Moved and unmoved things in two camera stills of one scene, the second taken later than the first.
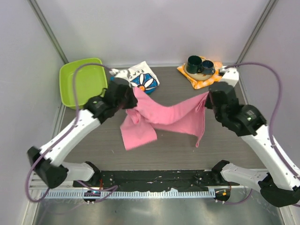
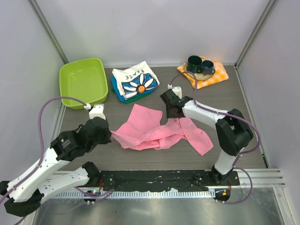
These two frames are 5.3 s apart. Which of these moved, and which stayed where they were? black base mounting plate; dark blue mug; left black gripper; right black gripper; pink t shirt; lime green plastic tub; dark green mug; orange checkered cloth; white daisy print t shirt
Moved: left black gripper; pink t shirt; right black gripper
Stayed: white daisy print t shirt; orange checkered cloth; dark blue mug; dark green mug; lime green plastic tub; black base mounting plate
